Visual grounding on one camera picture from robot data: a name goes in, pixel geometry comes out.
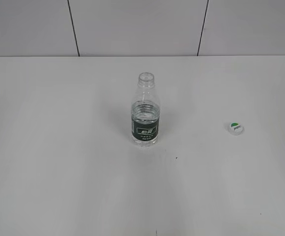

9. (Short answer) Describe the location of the white green bottle cap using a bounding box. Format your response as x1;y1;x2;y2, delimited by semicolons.
227;122;245;136

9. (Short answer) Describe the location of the clear green-label water bottle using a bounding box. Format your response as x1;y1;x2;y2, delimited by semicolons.
131;72;160;147

